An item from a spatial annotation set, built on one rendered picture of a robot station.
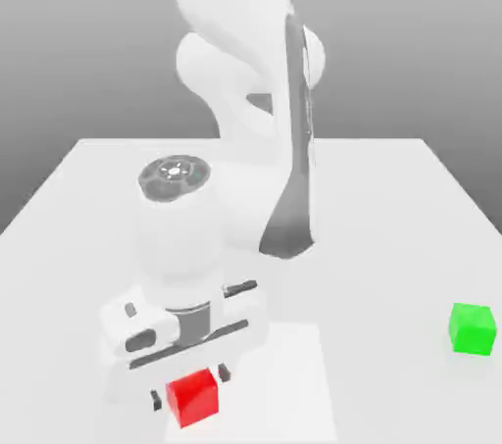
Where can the small red cube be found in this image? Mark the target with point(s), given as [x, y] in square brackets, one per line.
[192, 399]

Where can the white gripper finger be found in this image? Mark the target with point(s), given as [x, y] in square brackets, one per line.
[156, 401]
[224, 372]

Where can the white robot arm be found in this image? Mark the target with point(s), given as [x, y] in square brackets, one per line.
[243, 59]

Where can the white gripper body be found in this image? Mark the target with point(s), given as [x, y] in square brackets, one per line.
[235, 342]

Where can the small green cube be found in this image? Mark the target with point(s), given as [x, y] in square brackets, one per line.
[472, 330]

